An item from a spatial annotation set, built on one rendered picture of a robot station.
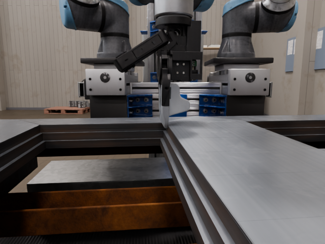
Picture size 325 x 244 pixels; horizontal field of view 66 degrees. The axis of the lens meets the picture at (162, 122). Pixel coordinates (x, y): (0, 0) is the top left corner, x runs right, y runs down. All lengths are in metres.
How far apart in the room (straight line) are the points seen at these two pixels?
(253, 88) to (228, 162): 0.65
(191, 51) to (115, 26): 0.58
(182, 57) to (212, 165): 0.26
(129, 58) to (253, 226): 0.38
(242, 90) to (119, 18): 0.54
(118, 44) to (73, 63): 7.90
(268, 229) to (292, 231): 0.01
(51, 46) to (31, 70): 1.03
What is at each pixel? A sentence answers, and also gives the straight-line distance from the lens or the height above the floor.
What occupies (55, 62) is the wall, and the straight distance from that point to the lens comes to 9.13.
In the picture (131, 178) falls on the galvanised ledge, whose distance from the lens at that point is 0.73.
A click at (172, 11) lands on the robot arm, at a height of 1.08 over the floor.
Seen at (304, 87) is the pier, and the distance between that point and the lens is 5.33.
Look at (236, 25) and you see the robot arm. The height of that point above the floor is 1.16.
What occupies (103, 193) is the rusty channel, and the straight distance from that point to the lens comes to 0.57.
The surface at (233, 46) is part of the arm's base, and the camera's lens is 1.05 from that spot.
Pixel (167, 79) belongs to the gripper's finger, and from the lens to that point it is 0.47.
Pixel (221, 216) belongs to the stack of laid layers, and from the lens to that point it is 0.21.
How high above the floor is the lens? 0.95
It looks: 9 degrees down
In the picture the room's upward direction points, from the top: straight up
